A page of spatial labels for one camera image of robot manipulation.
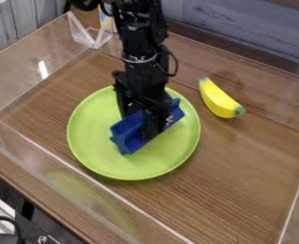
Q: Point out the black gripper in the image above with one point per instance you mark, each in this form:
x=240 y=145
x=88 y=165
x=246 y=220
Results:
x=140 y=89

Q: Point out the blue block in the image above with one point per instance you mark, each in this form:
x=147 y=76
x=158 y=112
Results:
x=127 y=131

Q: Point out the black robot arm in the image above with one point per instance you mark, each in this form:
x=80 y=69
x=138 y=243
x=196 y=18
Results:
x=142 y=27

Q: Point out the green round plate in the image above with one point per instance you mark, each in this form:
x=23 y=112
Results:
x=167 y=151

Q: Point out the yellow toy banana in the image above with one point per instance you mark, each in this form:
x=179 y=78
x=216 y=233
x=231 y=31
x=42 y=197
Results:
x=218 y=100

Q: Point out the white yellow can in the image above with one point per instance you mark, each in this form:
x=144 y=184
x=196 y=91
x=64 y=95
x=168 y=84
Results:
x=106 y=20

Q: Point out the clear acrylic enclosure wall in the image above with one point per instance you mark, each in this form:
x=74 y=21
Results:
x=47 y=75

